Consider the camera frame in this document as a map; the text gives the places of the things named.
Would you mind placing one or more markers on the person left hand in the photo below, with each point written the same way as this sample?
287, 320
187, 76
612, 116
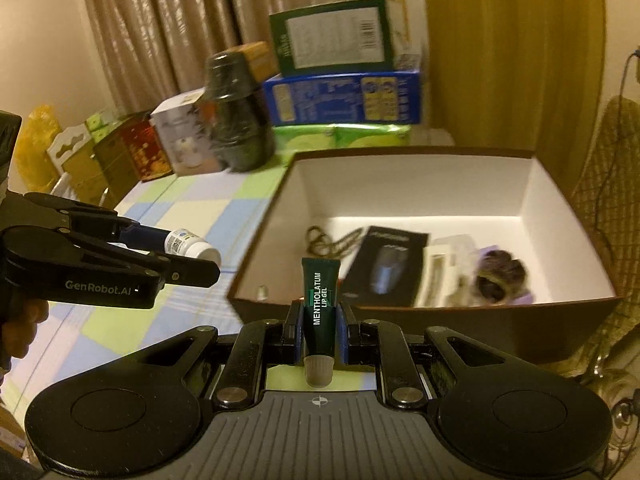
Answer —
20, 330

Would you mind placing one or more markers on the blue product box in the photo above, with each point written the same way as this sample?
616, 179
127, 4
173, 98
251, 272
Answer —
393, 97

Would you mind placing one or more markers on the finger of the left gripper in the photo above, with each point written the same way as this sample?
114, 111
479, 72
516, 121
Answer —
84, 218
42, 258

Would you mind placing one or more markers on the white scalloped paper box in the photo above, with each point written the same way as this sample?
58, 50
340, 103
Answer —
81, 176

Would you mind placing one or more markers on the red gift envelope box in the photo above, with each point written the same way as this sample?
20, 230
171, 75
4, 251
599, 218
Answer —
148, 155

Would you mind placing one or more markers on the green tissue pack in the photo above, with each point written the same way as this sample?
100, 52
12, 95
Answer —
371, 136
302, 138

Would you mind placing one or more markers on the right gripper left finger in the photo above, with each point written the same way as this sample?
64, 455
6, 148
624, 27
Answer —
258, 346

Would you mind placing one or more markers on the green Mentholatum lip gel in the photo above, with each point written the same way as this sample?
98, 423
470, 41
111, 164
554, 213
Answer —
320, 277

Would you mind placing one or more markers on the yellow plastic bag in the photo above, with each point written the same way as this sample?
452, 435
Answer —
31, 150

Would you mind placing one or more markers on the brown cardboard carton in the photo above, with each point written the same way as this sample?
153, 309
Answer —
118, 168

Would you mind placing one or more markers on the left green tissue pack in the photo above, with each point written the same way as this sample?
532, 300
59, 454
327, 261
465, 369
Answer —
302, 138

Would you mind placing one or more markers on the right green tissue pack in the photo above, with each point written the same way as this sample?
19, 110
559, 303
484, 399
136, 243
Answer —
371, 136

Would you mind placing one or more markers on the black Flyco shaver box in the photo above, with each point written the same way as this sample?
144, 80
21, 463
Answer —
386, 270

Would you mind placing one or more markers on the dark velvet scrunchie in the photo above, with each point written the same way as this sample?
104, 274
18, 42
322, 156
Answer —
500, 272

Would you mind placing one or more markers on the leopard pattern hair claw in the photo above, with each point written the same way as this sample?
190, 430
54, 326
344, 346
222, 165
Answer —
320, 244

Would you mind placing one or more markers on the brown cardboard storage box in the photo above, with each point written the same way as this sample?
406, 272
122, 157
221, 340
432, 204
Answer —
481, 241

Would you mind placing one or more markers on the purple cosmetic tube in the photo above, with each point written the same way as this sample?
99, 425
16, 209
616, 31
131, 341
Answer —
500, 279

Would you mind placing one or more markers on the checkered tablecloth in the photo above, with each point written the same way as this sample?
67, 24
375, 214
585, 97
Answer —
225, 209

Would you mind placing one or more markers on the dark green plastic jar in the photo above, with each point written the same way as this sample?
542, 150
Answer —
233, 113

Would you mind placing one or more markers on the quilted chair cushion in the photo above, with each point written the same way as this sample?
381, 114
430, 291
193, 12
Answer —
607, 199

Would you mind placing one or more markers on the cream white hair claw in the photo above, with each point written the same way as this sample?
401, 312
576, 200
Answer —
442, 277

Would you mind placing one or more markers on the white humidifier box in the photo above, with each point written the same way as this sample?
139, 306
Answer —
178, 124

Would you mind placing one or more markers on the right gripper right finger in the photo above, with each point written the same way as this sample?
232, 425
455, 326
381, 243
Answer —
381, 345

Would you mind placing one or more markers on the green white product box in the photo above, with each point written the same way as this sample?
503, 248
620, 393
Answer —
341, 37

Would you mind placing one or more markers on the clear floss pick box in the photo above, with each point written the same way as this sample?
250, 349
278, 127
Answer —
466, 253

